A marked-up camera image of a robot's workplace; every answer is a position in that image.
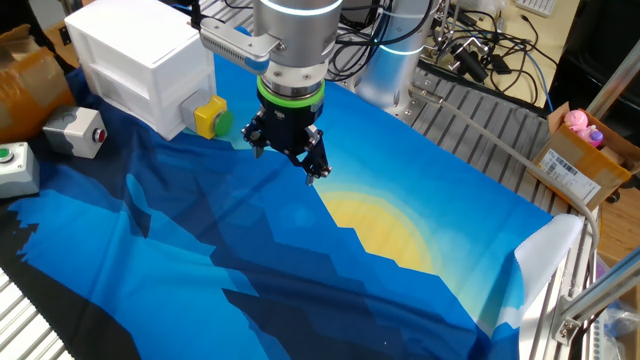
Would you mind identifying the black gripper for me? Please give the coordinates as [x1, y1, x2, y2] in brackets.
[242, 94, 333, 187]

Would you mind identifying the yellow green toy block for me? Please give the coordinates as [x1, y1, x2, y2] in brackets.
[180, 89, 235, 140]

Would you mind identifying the white plastic drawer cabinet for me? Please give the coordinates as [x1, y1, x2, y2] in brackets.
[64, 0, 219, 142]

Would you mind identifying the grey box red push button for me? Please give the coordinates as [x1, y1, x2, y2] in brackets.
[42, 105, 109, 160]

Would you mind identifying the grey box green push button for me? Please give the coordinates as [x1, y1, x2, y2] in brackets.
[0, 141, 41, 200]

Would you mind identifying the blue mountain sunset cloth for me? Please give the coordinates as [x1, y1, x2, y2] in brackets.
[0, 27, 585, 360]

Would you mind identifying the silver metal clamp stand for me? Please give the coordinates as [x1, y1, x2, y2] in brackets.
[432, 0, 481, 66]

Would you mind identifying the taped brown cardboard box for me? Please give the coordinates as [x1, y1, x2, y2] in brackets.
[0, 23, 77, 145]

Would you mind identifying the white keyboard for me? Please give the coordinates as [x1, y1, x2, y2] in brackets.
[514, 0, 559, 19]

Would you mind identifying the pink pig toy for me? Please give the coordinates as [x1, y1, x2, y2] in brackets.
[563, 108, 590, 132]

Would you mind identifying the labelled brown cardboard box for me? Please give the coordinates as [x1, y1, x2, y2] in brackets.
[527, 101, 640, 212]

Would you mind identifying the pink bottle purple cap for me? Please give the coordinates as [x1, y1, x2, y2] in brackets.
[579, 125, 605, 149]

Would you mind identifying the large black computer case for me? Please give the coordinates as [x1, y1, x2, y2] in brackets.
[547, 0, 640, 146]

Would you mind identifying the slanted aluminium profile bar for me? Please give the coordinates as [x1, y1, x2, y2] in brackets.
[584, 37, 640, 121]

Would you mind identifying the clear plastic bag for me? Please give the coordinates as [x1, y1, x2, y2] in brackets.
[602, 299, 640, 360]

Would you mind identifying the silver wrist camera bar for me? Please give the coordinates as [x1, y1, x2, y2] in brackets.
[198, 17, 281, 76]

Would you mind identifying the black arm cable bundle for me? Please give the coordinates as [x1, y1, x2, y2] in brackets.
[327, 0, 436, 84]

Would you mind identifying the black camera cable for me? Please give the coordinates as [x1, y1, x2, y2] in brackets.
[169, 0, 204, 31]

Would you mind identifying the grey cable conduit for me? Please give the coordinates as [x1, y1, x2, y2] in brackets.
[409, 84, 601, 281]

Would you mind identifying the black desk cable tangle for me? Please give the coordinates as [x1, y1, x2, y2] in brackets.
[424, 0, 559, 106]

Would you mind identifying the blue cable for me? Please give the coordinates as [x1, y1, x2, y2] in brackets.
[522, 49, 555, 114]

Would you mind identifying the aluminium frame bar with bracket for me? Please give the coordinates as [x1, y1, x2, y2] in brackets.
[552, 247, 640, 346]

